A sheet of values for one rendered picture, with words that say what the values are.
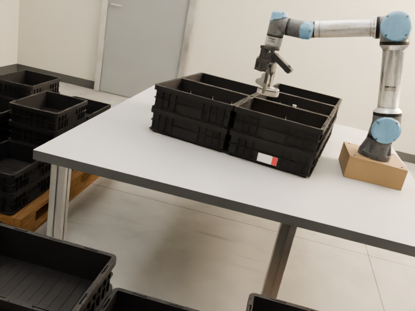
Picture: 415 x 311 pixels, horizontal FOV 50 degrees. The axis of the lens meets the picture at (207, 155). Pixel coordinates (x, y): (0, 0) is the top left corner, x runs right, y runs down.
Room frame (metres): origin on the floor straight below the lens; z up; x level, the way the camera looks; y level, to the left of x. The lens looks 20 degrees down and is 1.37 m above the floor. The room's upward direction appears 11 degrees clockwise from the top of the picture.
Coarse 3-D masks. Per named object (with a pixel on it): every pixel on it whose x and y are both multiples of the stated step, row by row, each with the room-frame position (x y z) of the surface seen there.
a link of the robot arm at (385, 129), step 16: (400, 16) 1.87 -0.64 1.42; (384, 32) 1.88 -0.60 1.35; (400, 32) 1.86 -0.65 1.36; (384, 48) 1.90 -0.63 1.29; (400, 48) 1.88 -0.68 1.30; (384, 64) 1.90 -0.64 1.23; (400, 64) 1.88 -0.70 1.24; (384, 80) 1.88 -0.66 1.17; (400, 80) 1.88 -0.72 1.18; (384, 96) 1.87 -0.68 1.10; (384, 112) 1.85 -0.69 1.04; (400, 112) 1.86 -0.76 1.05; (384, 128) 1.83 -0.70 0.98; (400, 128) 1.82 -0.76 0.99
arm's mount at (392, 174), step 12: (348, 144) 2.13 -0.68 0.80; (348, 156) 1.95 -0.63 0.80; (360, 156) 1.96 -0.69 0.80; (396, 156) 2.12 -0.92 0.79; (348, 168) 1.93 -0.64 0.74; (360, 168) 1.92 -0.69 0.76; (372, 168) 1.91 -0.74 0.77; (384, 168) 1.91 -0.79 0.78; (396, 168) 1.90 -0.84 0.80; (360, 180) 1.92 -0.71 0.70; (372, 180) 1.91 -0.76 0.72; (384, 180) 1.91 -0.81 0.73; (396, 180) 1.90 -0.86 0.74
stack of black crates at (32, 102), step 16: (32, 96) 2.59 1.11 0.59; (48, 96) 2.74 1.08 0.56; (64, 96) 2.73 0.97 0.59; (16, 112) 2.37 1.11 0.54; (32, 112) 2.36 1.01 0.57; (48, 112) 2.33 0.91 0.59; (64, 112) 2.41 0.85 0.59; (80, 112) 2.63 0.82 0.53; (16, 128) 2.37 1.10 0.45; (32, 128) 2.35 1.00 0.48; (48, 128) 2.35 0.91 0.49; (64, 128) 2.43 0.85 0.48; (32, 144) 2.35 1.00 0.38
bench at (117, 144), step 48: (144, 96) 2.68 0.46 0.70; (48, 144) 1.62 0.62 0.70; (96, 144) 1.72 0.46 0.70; (144, 144) 1.83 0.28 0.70; (192, 144) 1.96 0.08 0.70; (336, 144) 2.45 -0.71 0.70; (192, 192) 1.47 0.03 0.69; (240, 192) 1.53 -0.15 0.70; (288, 192) 1.62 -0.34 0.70; (336, 192) 1.72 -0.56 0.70; (384, 192) 1.83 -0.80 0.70; (288, 240) 1.47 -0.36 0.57; (384, 240) 1.38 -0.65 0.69
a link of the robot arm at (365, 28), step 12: (324, 24) 2.11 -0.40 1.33; (336, 24) 2.10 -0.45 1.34; (348, 24) 2.08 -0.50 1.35; (360, 24) 2.07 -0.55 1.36; (372, 24) 2.05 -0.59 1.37; (312, 36) 2.13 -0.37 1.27; (324, 36) 2.12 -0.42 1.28; (336, 36) 2.11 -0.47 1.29; (348, 36) 2.09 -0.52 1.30; (360, 36) 2.08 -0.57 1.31; (372, 36) 2.06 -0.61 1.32
